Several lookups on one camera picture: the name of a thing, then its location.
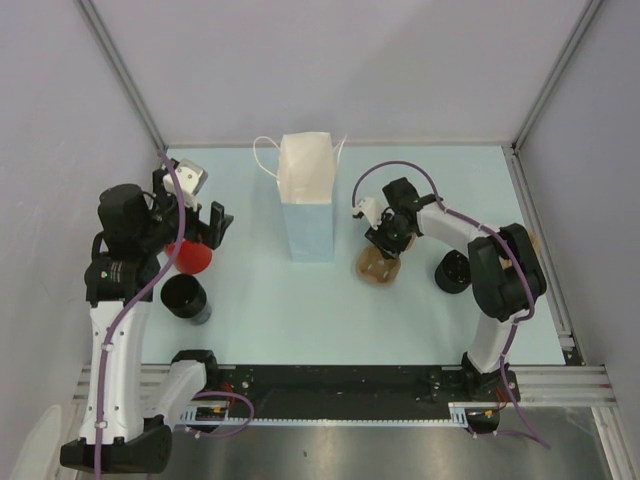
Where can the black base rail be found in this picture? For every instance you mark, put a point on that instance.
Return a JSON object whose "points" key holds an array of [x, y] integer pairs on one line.
{"points": [[361, 392]]}

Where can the brown cardboard cup carrier stack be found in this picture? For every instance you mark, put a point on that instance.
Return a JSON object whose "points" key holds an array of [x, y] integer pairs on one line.
{"points": [[506, 263]]}

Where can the red straw cup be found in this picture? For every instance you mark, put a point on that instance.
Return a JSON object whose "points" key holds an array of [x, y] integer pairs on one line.
{"points": [[193, 258]]}

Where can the light blue paper bag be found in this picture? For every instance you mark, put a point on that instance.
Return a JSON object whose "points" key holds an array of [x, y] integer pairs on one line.
{"points": [[308, 164]]}

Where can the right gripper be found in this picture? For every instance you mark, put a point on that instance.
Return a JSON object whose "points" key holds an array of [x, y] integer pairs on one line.
{"points": [[377, 238]]}

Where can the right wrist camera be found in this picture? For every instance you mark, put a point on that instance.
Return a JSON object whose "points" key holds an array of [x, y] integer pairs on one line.
{"points": [[370, 209]]}

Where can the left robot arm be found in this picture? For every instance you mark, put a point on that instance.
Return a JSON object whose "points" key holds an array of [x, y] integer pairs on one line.
{"points": [[121, 433]]}

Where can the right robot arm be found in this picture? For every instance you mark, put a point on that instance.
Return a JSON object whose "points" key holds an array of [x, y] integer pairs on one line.
{"points": [[500, 267]]}

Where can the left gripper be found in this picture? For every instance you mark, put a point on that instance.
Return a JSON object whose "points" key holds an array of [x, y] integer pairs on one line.
{"points": [[201, 232]]}

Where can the black cup left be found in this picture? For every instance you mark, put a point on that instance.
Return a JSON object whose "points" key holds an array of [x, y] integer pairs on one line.
{"points": [[185, 298]]}

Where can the white cable duct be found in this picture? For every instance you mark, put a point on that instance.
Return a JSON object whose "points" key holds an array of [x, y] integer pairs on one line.
{"points": [[453, 416]]}

